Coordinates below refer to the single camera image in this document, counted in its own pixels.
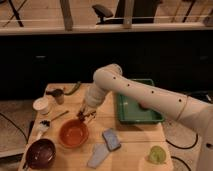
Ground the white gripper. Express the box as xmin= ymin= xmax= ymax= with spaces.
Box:
xmin=77 ymin=84 xmax=108 ymax=119

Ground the dark grape bunch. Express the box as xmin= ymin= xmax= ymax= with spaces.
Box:
xmin=77 ymin=111 xmax=89 ymax=122

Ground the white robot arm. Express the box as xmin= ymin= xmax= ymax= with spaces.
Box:
xmin=78 ymin=64 xmax=213 ymax=171

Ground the red bowl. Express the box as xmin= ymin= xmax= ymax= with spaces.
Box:
xmin=58 ymin=119 xmax=89 ymax=148

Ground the dark purple bowl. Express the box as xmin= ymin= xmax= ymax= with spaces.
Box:
xmin=25 ymin=139 xmax=56 ymax=170

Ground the wooden stick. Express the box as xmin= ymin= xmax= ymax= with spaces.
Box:
xmin=50 ymin=110 xmax=69 ymax=121

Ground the green chili pepper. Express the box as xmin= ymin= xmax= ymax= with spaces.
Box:
xmin=64 ymin=81 xmax=81 ymax=96

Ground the blue sponge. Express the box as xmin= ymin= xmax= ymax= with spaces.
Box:
xmin=102 ymin=129 xmax=121 ymax=151

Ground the small metal cup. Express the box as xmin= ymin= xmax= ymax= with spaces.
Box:
xmin=51 ymin=89 xmax=64 ymax=105

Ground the green plastic tray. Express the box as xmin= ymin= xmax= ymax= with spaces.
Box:
xmin=115 ymin=78 xmax=166 ymax=126

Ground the pale blue cloth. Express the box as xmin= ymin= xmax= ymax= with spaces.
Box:
xmin=87 ymin=144 xmax=109 ymax=169

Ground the white cup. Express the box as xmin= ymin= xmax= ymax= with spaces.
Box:
xmin=33 ymin=97 xmax=50 ymax=115

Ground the white brush with black bristles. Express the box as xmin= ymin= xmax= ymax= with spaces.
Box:
xmin=36 ymin=120 xmax=50 ymax=140

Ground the black office chair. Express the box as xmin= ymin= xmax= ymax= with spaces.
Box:
xmin=92 ymin=0 xmax=161 ymax=25

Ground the black cable on floor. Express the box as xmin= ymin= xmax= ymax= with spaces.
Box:
xmin=0 ymin=112 xmax=29 ymax=144

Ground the wooden post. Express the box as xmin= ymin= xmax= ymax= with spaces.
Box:
xmin=60 ymin=0 xmax=73 ymax=31

